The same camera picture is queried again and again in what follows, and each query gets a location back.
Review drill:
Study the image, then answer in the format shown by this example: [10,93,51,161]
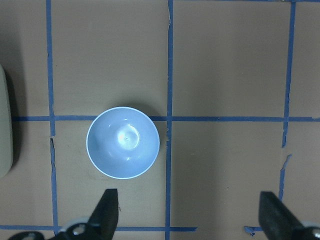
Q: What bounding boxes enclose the blue bowl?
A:
[86,106,160,180]

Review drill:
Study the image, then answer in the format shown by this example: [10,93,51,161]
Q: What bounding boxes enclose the beige tray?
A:
[0,65,14,178]

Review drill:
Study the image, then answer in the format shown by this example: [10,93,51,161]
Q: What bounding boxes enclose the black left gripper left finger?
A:
[87,188,118,240]

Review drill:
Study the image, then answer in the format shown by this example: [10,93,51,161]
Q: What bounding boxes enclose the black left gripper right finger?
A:
[258,191,304,240]

